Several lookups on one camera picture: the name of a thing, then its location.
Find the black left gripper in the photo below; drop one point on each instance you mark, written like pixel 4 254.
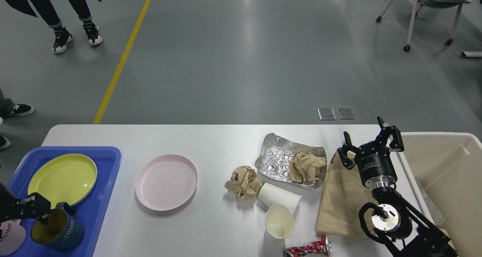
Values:
pixel 34 206

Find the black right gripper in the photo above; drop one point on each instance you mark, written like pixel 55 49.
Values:
pixel 373 159

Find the dark teal HOME mug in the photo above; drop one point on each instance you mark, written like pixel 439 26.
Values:
pixel 60 230

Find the pink plate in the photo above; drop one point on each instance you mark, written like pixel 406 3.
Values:
pixel 166 182

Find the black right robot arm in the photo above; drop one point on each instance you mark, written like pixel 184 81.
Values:
pixel 393 221

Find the pink HOME mug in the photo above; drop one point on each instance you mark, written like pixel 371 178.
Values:
pixel 12 237

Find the right metal floor plate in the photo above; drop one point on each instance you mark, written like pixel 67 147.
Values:
pixel 346 113

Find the metal floor plate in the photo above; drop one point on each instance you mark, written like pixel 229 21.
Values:
pixel 326 114
pixel 346 113

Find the yellow-green plate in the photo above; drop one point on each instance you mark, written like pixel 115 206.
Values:
pixel 67 178

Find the brown paper bag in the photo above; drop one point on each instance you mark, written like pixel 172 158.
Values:
pixel 343 195

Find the left metal floor plate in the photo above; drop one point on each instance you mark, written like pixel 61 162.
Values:
pixel 326 114

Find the crumpled brown paper on foil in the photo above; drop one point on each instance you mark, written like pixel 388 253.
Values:
pixel 305 167

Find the black sneaker lower left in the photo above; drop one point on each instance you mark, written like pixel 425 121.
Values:
pixel 4 143

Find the beige plastic bin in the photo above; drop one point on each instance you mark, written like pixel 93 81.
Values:
pixel 448 167

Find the blue plastic tray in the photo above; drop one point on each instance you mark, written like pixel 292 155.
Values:
pixel 90 211

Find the crumpled aluminium foil sheet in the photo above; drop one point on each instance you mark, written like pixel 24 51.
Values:
pixel 276 154

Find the crushed red can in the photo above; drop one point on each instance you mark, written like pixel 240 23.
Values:
pixel 320 247

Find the white paper cup lying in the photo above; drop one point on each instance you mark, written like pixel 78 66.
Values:
pixel 270 194

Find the grey bar on floor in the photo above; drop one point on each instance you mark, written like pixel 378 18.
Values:
pixel 471 54

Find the crumpled brown paper ball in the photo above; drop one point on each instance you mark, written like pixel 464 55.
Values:
pixel 245 183

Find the person in black coat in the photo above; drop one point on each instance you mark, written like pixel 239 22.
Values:
pixel 48 13

